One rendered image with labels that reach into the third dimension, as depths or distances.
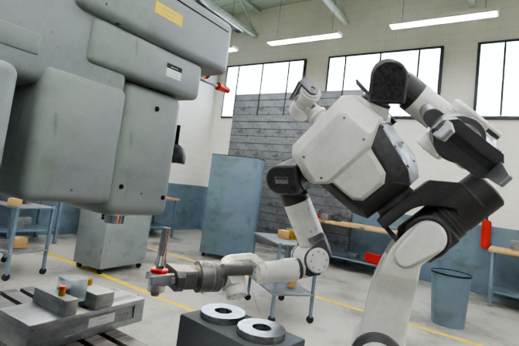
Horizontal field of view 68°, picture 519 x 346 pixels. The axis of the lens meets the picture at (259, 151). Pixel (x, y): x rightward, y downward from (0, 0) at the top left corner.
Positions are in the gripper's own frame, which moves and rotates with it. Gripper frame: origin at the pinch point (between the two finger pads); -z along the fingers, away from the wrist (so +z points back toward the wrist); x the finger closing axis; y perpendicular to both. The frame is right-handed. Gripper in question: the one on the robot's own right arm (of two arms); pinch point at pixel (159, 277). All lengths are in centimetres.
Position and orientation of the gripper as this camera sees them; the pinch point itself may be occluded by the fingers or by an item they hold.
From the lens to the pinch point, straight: 113.9
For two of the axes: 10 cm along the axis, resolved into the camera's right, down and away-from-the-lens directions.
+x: 5.1, -0.1, -8.6
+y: -1.2, 9.9, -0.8
